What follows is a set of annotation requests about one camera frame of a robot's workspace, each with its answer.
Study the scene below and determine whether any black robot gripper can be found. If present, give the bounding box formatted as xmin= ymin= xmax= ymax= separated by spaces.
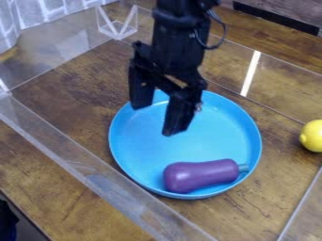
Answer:
xmin=128 ymin=8 xmax=209 ymax=137

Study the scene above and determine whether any purple toy eggplant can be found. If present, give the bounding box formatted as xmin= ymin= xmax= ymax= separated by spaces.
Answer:
xmin=161 ymin=159 xmax=248 ymax=193

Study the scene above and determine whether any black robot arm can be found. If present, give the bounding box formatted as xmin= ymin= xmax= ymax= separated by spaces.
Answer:
xmin=128 ymin=0 xmax=220 ymax=137

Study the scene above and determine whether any blue round tray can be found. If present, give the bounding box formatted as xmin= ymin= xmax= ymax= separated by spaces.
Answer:
xmin=108 ymin=90 xmax=261 ymax=200

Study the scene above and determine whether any yellow lemon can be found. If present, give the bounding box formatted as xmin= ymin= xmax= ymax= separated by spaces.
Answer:
xmin=299 ymin=120 xmax=322 ymax=153

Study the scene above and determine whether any white patterned curtain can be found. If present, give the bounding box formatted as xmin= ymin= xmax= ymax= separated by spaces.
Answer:
xmin=0 ymin=0 xmax=117 ymax=54

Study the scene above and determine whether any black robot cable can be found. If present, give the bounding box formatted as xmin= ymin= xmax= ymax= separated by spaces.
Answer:
xmin=189 ymin=8 xmax=228 ymax=51

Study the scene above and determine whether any clear acrylic enclosure wall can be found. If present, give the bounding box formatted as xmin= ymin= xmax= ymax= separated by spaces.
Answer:
xmin=0 ymin=1 xmax=322 ymax=241

